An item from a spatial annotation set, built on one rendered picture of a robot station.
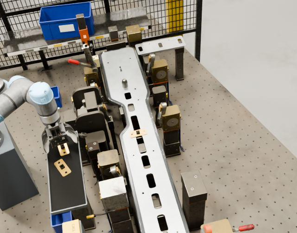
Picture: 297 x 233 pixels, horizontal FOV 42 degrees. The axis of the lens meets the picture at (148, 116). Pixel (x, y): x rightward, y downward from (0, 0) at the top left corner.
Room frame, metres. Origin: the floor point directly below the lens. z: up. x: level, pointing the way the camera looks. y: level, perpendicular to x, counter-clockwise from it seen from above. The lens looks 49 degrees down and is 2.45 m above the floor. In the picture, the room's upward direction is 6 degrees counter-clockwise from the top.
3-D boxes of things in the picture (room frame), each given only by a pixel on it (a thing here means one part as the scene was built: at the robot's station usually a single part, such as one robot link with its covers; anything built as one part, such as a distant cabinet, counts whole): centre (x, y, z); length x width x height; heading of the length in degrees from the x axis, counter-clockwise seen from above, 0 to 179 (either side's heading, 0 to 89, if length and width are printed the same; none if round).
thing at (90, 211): (0.90, 0.36, 0.92); 0.10 x 0.08 x 0.45; 8
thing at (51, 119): (0.99, 0.36, 1.40); 0.08 x 0.08 x 0.05
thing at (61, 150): (1.01, 0.37, 1.17); 0.08 x 0.04 x 0.01; 18
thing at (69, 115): (1.26, 0.39, 0.89); 0.09 x 0.08 x 0.38; 98
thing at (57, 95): (1.73, 0.58, 0.75); 0.11 x 0.10 x 0.09; 8
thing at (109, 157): (0.99, 0.21, 0.89); 0.12 x 0.08 x 0.38; 98
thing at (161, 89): (1.47, -0.09, 0.84); 0.10 x 0.05 x 0.29; 98
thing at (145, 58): (1.74, -0.07, 0.84); 0.12 x 0.07 x 0.28; 98
